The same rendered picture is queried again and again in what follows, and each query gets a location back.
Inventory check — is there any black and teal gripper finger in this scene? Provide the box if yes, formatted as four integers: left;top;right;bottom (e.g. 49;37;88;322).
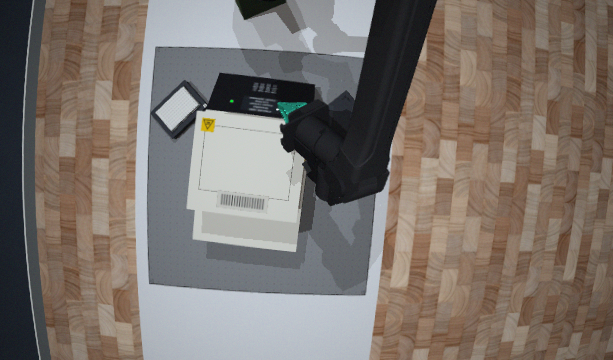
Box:
278;103;296;123
279;102;307;109

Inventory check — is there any white thermal cycler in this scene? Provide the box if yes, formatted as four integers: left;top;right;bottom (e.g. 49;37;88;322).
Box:
187;73;315;252

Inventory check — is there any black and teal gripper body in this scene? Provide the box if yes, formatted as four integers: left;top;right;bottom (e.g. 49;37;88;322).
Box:
280;99;335;155

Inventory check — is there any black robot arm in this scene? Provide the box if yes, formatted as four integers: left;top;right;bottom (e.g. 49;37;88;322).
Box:
294;0;437;206

